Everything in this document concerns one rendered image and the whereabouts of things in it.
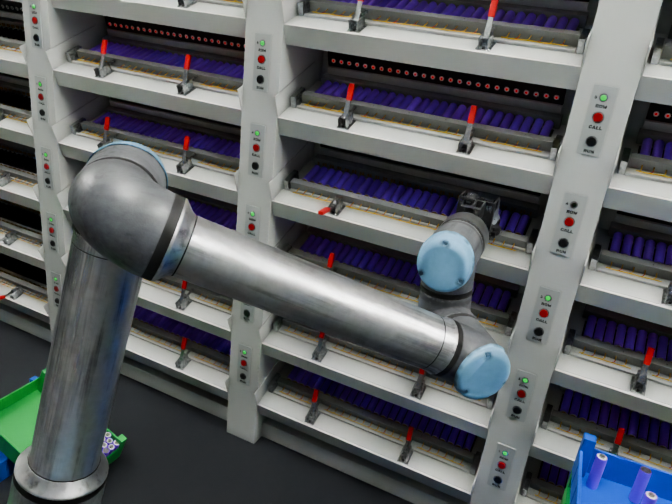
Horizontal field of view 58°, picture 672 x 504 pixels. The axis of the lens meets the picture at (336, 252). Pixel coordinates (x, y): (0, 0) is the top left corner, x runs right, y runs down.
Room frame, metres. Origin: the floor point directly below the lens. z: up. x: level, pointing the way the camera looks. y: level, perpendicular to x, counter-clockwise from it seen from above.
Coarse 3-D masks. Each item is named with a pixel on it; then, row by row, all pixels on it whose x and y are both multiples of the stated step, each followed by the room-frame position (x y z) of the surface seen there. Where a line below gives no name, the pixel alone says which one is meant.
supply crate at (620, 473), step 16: (592, 448) 0.82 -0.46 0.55; (576, 464) 0.82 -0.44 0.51; (592, 464) 0.83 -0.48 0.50; (608, 464) 0.82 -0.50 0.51; (624, 464) 0.82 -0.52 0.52; (640, 464) 0.81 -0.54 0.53; (576, 480) 0.77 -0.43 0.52; (608, 480) 0.82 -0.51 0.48; (624, 480) 0.81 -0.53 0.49; (656, 480) 0.80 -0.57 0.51; (576, 496) 0.72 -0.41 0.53; (592, 496) 0.78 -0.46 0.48; (608, 496) 0.78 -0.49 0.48; (624, 496) 0.79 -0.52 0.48
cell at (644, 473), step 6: (642, 468) 0.78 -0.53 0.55; (648, 468) 0.78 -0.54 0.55; (642, 474) 0.77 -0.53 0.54; (648, 474) 0.77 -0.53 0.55; (636, 480) 0.78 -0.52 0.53; (642, 480) 0.77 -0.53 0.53; (648, 480) 0.77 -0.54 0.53; (636, 486) 0.78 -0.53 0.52; (642, 486) 0.77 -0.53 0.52; (630, 492) 0.78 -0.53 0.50; (636, 492) 0.77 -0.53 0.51; (642, 492) 0.77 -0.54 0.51; (630, 498) 0.78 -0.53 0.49; (636, 498) 0.77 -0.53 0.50
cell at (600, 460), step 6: (600, 456) 0.80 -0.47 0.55; (606, 456) 0.80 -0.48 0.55; (594, 462) 0.80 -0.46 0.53; (600, 462) 0.79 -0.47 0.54; (606, 462) 0.80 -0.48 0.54; (594, 468) 0.80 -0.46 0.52; (600, 468) 0.79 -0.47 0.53; (594, 474) 0.80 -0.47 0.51; (600, 474) 0.79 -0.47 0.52; (588, 480) 0.80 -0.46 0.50; (594, 480) 0.79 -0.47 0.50; (588, 486) 0.80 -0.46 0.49; (594, 486) 0.79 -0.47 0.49
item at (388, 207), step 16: (304, 192) 1.36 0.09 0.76; (320, 192) 1.36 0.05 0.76; (336, 192) 1.34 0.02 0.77; (368, 208) 1.30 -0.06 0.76; (384, 208) 1.29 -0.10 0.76; (400, 208) 1.28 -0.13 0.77; (416, 224) 1.25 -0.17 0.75; (432, 224) 1.25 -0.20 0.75; (496, 240) 1.19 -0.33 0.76; (512, 240) 1.18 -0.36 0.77
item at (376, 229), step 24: (288, 168) 1.42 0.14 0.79; (408, 168) 1.40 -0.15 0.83; (288, 192) 1.39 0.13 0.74; (504, 192) 1.31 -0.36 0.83; (288, 216) 1.35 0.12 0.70; (312, 216) 1.32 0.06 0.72; (336, 216) 1.29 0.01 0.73; (360, 216) 1.29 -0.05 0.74; (384, 240) 1.25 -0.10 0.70; (408, 240) 1.22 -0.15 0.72; (528, 240) 1.16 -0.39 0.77; (480, 264) 1.16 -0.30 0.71; (504, 264) 1.14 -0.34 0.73; (528, 264) 1.13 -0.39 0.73
